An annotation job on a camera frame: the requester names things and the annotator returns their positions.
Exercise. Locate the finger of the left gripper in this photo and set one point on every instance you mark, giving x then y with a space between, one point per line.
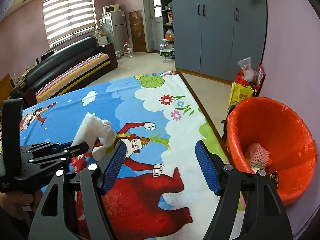
77 149

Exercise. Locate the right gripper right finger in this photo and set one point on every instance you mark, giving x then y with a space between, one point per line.
265 216

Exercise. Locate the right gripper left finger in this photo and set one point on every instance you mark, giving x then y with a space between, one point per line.
56 216

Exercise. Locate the white paper wrapper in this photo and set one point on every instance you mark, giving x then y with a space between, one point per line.
98 134

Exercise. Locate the orange lined trash bin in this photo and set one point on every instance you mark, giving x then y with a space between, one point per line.
280 131

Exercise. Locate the person's left hand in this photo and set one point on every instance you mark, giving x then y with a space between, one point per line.
11 200

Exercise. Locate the pink foam fruit net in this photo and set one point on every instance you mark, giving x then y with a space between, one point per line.
257 157

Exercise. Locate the striped sofa cushion cover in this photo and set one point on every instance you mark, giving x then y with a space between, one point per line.
74 78

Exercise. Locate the blue cartoon tablecloth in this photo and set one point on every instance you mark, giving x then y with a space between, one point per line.
160 192

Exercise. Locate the black leather sofa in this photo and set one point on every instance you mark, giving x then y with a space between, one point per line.
68 57

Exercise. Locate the large water bottle near fridge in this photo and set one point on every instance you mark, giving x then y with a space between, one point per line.
127 49

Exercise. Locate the silver refrigerator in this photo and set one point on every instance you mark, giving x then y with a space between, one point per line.
114 26

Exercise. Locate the large water bottle green label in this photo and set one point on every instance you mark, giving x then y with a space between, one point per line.
165 51

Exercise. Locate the yellow snack package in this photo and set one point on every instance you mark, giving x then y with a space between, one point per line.
238 93

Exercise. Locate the window zebra blind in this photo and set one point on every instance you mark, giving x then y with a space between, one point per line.
66 19

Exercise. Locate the brown cardboard panel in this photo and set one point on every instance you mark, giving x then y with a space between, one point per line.
137 31

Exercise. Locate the white door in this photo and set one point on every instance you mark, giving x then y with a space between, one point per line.
156 23

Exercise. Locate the white microwave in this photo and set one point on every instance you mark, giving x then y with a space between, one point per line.
111 8

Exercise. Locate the clear plastic bag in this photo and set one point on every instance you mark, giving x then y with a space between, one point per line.
249 74

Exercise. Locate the dark bookshelf with items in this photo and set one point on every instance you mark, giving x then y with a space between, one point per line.
167 21

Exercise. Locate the grey wardrobe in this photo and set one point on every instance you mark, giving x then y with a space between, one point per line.
211 36

